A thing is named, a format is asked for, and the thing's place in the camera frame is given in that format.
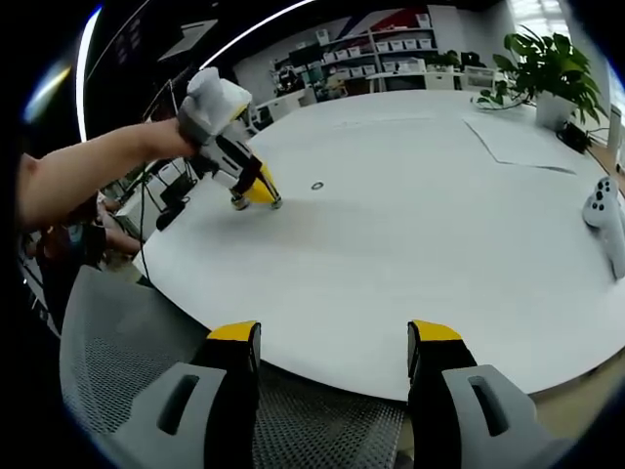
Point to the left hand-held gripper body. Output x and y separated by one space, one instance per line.
220 105

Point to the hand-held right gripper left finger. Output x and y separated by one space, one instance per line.
220 381

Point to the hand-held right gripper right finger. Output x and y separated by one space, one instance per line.
439 391

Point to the thick threaded steel stud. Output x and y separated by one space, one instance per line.
239 203

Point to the black washer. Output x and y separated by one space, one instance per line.
313 186

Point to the black power adapter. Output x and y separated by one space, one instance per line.
168 217

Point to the long curved ceiling light strip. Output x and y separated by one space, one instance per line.
254 28

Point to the grey mesh chair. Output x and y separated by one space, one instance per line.
122 332

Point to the short ceiling light strip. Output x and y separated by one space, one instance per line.
79 88

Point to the white shelf with storage bins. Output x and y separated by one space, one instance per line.
390 46

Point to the white game controller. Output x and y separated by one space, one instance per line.
608 184
610 244

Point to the glass dish with green leaves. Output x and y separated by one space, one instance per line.
488 100

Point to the white paper sheet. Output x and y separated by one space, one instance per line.
517 141

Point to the black box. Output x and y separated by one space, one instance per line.
573 137

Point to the white plant pot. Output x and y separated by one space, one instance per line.
554 110

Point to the green leafy plant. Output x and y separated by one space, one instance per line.
552 63

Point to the white bottle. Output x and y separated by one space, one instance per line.
614 127

